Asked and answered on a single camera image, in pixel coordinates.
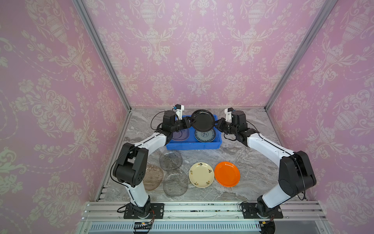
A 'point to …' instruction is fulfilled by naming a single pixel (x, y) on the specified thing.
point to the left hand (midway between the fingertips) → (195, 120)
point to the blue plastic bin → (192, 143)
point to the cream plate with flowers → (201, 174)
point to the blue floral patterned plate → (205, 137)
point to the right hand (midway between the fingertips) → (212, 122)
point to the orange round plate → (227, 174)
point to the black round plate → (204, 120)
